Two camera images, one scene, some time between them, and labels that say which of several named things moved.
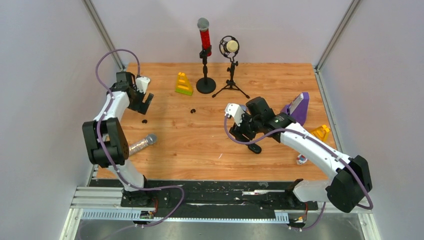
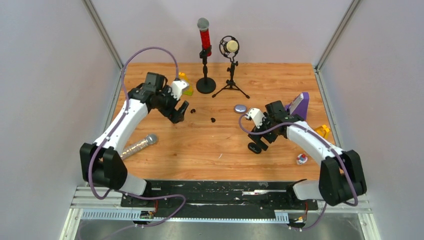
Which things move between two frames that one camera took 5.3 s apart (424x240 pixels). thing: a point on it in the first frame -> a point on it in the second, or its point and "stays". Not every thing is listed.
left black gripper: (141, 107) -> (178, 116)
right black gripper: (238, 131) -> (256, 138)
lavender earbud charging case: (244, 107) stays
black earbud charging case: (255, 148) stays
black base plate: (210, 195) stays
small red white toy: (301, 159) stays
